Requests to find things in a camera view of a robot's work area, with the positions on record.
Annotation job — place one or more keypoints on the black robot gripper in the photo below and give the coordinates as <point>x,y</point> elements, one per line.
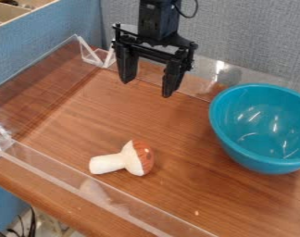
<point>154,40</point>

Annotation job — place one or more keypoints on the white brown toy mushroom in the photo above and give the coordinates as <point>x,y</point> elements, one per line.
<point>136,158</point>

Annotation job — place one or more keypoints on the blue plastic bowl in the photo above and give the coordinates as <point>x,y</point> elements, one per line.
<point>255,118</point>

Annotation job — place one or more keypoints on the clear acrylic barrier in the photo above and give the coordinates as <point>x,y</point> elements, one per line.
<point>67,111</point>

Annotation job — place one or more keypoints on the wooden shelf box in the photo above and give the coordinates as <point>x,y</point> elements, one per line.
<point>14,9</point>

